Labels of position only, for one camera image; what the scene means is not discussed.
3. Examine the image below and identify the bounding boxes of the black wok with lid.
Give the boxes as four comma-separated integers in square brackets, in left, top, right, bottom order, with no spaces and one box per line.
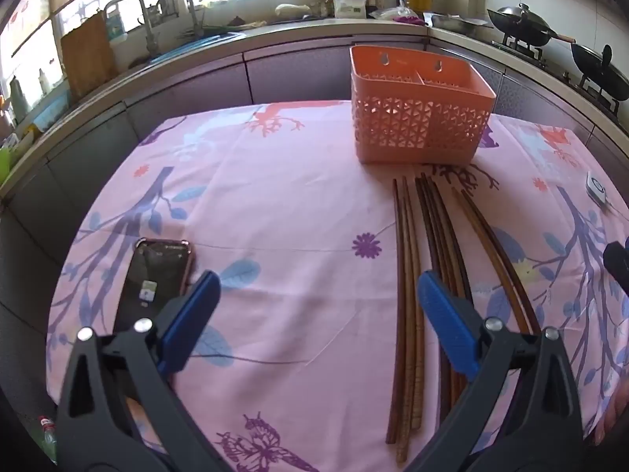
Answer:
[570,43,629,104]

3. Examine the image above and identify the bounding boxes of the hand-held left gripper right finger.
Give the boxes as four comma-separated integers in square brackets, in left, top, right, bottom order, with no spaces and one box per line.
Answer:
[408,270,585,472]

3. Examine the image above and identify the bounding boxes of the grey thermos bottle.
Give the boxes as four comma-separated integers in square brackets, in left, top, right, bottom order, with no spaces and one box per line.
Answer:
[9,76,30,124]

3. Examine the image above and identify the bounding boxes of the curved metal faucet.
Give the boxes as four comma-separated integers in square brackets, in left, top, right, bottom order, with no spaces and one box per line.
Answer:
[162,0,202,37]

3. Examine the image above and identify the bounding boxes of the green onions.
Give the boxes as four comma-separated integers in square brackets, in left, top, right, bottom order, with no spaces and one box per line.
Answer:
[179,22,266,40]

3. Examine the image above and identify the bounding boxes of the black wok wooden handle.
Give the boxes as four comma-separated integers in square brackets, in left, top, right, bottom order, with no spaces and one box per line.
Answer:
[486,3,576,47]

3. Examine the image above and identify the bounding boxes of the black smartphone pink case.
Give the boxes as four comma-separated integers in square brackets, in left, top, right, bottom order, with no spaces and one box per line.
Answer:
[114,238,192,336]

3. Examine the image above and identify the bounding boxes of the clear plastic bottle red cap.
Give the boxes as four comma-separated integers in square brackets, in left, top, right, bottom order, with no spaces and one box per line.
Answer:
[38,415,59,463]

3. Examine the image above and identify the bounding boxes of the wooden cutting board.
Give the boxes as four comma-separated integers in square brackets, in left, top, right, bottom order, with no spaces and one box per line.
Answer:
[60,12,119,101]

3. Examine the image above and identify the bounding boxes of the blue kitchen sink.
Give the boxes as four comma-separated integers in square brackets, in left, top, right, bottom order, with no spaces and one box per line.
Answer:
[147,32,246,65]

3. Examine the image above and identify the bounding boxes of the gas stove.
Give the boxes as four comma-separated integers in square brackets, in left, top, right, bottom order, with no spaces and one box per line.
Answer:
[491,34,629,120]

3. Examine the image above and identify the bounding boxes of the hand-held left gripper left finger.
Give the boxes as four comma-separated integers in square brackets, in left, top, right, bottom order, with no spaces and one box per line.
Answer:
[56,270,222,472]

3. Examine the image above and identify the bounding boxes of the bunch of wooden chopsticks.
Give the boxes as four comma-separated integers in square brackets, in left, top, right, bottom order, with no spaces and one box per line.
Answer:
[386,173,541,464]

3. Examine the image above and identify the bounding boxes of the metal basin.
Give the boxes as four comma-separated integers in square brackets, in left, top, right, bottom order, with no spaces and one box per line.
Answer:
[431,14,492,35]

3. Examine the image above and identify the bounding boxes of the pink printed tablecloth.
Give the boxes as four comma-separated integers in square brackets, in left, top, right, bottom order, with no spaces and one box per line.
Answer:
[45,100,629,472]

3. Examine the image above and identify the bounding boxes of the small white round-button device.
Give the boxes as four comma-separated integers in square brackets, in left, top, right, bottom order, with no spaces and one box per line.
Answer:
[585,171,612,205]

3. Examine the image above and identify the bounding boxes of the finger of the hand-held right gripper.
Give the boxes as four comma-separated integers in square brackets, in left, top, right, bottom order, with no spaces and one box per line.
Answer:
[603,240,629,301]

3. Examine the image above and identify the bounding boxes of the tall metal faucet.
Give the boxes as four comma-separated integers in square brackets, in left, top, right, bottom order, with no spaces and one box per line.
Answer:
[104,0,160,57]

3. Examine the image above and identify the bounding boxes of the clear plastic bag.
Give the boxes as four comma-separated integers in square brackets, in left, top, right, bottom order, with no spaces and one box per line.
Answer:
[368,7,426,25]

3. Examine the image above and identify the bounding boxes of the orange plastic utensil basket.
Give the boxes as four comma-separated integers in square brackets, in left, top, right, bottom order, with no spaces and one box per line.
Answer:
[350,45,497,165]

